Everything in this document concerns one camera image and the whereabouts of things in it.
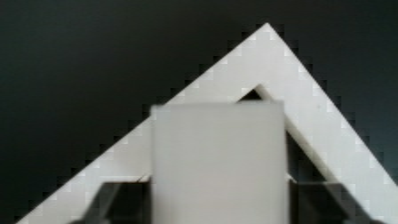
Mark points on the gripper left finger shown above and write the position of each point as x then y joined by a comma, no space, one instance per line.
121,204

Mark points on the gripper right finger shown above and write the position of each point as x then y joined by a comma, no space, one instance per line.
322,205

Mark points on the white stool leg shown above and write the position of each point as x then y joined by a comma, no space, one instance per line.
219,164

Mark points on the white U-shaped obstacle wall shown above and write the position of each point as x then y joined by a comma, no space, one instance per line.
258,69

